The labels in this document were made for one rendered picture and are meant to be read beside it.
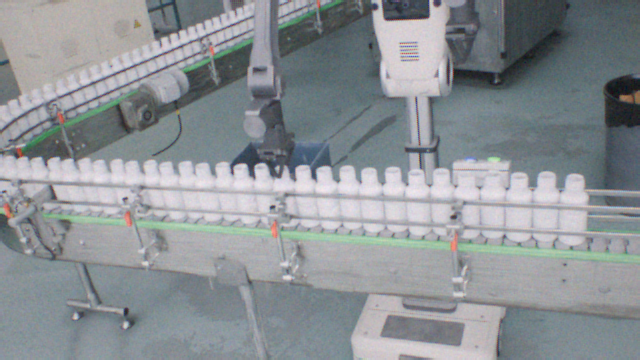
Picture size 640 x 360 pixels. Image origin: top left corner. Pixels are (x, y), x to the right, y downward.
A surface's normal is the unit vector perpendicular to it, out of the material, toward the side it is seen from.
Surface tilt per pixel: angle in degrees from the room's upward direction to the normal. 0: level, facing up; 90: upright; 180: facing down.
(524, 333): 0
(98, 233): 90
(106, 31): 90
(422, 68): 90
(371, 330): 0
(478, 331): 0
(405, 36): 90
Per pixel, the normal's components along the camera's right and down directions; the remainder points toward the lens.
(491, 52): -0.61, 0.44
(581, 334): -0.14, -0.87
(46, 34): 0.79, 0.19
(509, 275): -0.33, 0.49
